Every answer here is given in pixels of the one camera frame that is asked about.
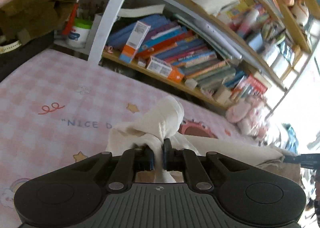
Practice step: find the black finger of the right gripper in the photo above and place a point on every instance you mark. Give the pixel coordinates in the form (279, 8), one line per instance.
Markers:
(305, 160)

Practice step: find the row of colourful books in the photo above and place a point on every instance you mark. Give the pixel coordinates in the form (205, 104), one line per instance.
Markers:
(219, 75)

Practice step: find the white green lidded tub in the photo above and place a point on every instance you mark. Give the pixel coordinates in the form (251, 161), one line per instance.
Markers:
(79, 33)

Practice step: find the pink plush toy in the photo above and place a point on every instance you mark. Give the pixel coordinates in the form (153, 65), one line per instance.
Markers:
(249, 116)

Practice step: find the small white box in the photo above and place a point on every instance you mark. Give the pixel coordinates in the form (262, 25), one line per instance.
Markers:
(190, 83)

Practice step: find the olive green bag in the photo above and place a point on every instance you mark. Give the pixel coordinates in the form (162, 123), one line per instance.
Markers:
(25, 20)

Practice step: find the pink checkered bed sheet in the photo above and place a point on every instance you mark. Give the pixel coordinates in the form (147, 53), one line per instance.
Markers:
(57, 110)

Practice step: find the flat white orange box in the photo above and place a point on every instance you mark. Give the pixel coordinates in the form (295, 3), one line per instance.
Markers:
(164, 69)

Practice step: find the upright white orange box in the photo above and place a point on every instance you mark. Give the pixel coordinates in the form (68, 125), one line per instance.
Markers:
(134, 41)

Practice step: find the cream white garment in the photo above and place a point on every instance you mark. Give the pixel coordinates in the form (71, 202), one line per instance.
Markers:
(163, 121)

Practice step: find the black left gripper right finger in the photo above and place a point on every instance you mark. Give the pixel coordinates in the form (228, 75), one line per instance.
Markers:
(188, 163)

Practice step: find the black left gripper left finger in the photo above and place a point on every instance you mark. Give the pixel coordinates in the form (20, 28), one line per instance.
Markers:
(131, 162)

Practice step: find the white wooden bookshelf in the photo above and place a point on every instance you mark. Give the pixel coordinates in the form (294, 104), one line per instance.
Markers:
(187, 10)

